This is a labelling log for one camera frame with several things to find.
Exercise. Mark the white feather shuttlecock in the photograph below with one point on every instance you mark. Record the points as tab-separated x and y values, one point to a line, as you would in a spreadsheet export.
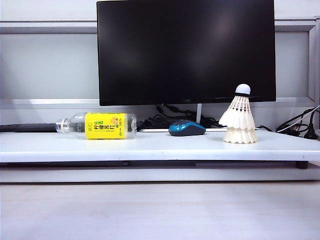
240	137
240	117

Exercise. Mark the blue black computer mouse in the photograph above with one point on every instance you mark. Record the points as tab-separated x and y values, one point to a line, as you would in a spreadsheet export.
187	128

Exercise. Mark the silver monitor stand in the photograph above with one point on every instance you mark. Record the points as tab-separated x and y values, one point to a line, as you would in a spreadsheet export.
199	112

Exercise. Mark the clear bottle yellow label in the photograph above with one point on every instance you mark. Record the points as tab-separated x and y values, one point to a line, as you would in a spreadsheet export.
105	126

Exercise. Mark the white raised desk platform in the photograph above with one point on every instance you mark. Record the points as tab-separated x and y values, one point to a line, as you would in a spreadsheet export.
100	150

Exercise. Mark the black computer monitor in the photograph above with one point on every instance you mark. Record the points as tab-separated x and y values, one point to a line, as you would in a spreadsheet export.
175	50

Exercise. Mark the black keyboard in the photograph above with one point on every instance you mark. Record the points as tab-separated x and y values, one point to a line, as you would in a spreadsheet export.
25	127

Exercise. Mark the black platform rubber foot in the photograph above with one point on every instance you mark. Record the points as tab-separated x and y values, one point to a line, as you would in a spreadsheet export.
302	165

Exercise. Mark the black power plug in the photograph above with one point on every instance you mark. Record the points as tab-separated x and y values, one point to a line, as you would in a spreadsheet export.
311	135

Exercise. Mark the aluminium partition frame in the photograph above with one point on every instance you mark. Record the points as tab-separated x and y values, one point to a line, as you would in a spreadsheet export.
50	27

